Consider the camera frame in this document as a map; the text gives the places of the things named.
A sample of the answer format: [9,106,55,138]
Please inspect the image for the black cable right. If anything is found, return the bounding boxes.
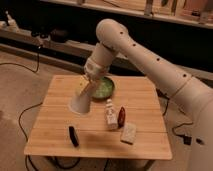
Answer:
[162,96,194,139]

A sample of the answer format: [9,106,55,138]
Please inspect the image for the dark round object on ledge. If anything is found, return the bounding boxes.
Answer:
[50,29,68,43]

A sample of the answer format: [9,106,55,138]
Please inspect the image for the black eraser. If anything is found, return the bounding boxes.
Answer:
[69,126,79,147]

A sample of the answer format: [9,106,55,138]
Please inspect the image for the black power adapter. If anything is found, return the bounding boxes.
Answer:
[183,135,192,145]

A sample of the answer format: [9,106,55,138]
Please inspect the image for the black floor cable left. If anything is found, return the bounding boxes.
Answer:
[0,44,81,171]

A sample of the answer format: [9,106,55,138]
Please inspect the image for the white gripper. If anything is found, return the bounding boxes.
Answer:
[81,58,109,93]

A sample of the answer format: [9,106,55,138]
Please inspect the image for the white small bottle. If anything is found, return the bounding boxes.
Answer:
[106,99,118,130]

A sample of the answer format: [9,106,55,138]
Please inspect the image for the wooden table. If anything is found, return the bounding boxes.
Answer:
[24,75,172,160]

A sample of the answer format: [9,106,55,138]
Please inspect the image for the beige sponge block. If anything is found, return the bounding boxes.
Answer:
[121,122,137,144]

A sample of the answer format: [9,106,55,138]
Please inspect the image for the white spray bottle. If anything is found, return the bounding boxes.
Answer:
[6,11,19,32]

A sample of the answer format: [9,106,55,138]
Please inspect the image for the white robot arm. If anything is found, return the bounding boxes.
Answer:
[85,19,213,171]

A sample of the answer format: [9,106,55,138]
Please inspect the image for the dark red object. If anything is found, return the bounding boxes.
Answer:
[118,107,125,127]

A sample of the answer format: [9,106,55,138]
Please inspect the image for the green bowl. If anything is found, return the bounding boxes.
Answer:
[92,77,115,99]

